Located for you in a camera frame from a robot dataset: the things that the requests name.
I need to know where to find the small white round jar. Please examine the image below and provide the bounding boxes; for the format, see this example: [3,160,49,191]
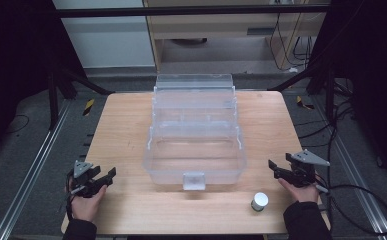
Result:
[250,191,270,213]

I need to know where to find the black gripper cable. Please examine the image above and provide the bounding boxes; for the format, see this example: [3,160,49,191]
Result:
[314,182,387,236]
[64,169,77,222]

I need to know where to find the black metal stand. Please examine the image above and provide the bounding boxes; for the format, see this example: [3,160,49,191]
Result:
[266,61,337,125]
[45,61,116,132]

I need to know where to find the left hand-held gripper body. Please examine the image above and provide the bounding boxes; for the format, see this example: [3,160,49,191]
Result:
[66,160,106,199]

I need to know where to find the white cabinet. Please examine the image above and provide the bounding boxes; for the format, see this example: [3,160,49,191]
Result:
[51,0,157,70]

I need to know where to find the person's right hand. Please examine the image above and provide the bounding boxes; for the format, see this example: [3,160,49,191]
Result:
[277,177,321,204]

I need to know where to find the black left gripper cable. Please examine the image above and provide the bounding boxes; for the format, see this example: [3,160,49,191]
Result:
[64,169,77,222]

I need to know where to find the clear plastic storage box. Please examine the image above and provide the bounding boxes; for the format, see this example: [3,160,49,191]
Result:
[142,73,248,192]

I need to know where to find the light wooden cabinet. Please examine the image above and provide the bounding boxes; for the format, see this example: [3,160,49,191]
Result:
[142,0,330,72]

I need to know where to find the dark curtain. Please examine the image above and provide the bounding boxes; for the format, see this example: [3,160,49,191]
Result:
[0,0,87,164]
[309,0,387,188]

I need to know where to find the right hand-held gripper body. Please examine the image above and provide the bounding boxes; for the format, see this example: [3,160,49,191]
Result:
[289,148,331,188]

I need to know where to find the black cables at cabinet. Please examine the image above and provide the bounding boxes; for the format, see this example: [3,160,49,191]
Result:
[268,12,316,73]

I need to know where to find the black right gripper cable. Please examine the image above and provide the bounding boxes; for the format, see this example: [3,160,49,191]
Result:
[314,182,387,236]

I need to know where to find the aluminium floor rail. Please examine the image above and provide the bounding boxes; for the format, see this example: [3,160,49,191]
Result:
[0,99,73,240]
[313,95,387,240]

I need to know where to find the yellow black tape strip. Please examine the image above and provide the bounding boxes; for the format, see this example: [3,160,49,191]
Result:
[295,95,316,111]
[82,98,96,117]

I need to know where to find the thin black floor cable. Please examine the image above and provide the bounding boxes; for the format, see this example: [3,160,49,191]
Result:
[6,114,31,135]

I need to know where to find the black floor cables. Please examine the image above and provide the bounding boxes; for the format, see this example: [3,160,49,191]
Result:
[293,79,360,188]

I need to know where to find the person's left hand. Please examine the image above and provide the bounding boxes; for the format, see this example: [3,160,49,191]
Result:
[69,184,109,224]

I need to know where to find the black horizontal bar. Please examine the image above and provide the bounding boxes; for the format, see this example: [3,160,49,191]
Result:
[51,4,333,19]

